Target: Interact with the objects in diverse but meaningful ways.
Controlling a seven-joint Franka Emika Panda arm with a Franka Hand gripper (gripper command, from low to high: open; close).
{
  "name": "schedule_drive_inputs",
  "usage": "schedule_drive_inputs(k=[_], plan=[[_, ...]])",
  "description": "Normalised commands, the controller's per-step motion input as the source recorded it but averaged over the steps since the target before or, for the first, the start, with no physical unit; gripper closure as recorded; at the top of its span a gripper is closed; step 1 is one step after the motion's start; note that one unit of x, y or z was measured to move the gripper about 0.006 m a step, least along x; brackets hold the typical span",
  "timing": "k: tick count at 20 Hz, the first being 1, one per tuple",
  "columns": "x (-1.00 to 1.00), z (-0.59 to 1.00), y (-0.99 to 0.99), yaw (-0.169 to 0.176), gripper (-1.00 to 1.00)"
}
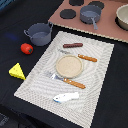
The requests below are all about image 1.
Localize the red toy tomato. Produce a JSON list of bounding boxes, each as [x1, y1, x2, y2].
[[21, 43, 33, 54]]

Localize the grey pot with handles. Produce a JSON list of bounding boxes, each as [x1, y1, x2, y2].
[[24, 22, 53, 46]]

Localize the fork with wooden handle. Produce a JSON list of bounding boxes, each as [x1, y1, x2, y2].
[[58, 49, 97, 62]]

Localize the brown toy sausage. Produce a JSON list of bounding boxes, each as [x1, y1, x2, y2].
[[63, 43, 83, 48]]

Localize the beige woven placemat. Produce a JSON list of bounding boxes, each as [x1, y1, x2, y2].
[[14, 31, 114, 128]]

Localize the yellow toy cheese wedge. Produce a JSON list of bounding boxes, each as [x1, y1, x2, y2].
[[9, 63, 25, 80]]

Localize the black burner disc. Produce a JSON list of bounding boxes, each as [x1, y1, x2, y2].
[[88, 1, 104, 10], [60, 9, 76, 19], [69, 0, 84, 6]]

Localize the knife with wooden handle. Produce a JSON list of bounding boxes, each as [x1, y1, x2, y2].
[[45, 71, 86, 89]]

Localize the round wooden plate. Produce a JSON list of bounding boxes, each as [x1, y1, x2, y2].
[[56, 55, 83, 78]]

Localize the black burner disc left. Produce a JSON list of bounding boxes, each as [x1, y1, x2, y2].
[[60, 9, 76, 19]]

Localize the black burner disc top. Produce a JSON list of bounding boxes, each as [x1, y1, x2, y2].
[[69, 0, 84, 6]]

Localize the brown toy stove board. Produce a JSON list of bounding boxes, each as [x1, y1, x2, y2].
[[49, 0, 128, 43]]

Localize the grey saucepan with handle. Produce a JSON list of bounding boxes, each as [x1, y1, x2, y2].
[[80, 5, 101, 30]]

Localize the white and blue toy fish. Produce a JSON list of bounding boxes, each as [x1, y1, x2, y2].
[[53, 92, 79, 103]]

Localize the beige bowl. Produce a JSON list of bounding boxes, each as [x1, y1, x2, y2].
[[116, 4, 128, 30]]

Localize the black burner disc right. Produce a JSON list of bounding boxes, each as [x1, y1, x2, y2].
[[88, 1, 104, 10]]

